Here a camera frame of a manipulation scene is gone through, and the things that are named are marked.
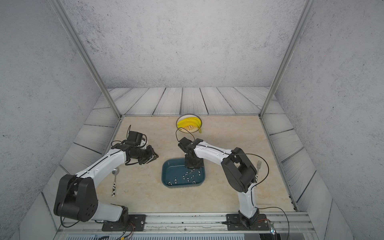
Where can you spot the spoon with patterned handle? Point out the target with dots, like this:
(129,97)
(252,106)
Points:
(115,172)

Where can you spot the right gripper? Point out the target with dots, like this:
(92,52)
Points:
(199,165)

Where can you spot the fork with patterned handle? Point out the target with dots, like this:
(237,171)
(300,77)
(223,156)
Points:
(258,167)

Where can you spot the yellow banana bunch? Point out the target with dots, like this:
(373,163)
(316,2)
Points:
(190,125)

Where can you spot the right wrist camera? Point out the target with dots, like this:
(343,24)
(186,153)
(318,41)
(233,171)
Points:
(184,145)

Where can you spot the left frame post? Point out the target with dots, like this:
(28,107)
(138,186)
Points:
(70,30)

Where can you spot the frame post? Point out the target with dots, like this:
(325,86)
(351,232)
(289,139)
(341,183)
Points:
(70,30)
(308,7)

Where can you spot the aluminium mounting rail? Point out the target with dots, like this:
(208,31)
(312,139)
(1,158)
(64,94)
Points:
(199,226)

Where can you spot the round patterned plate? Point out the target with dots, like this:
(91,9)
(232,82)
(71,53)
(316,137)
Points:
(187,116)

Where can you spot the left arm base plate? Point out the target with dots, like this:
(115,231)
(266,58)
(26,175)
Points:
(129,223)

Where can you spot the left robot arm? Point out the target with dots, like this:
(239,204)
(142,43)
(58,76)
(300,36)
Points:
(76,196)

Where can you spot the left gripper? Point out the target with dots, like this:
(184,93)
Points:
(151,152)

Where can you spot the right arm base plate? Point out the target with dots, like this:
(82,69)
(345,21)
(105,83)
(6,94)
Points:
(238,222)

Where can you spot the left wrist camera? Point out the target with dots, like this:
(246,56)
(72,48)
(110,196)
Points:
(136,139)

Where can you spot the teal plastic storage box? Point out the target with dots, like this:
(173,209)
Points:
(175,174)

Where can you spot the right frame post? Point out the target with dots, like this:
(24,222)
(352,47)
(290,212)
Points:
(308,7)

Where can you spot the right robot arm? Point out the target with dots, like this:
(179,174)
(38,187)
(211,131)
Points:
(240,172)

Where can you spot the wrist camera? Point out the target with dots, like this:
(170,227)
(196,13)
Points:
(136,139)
(184,145)

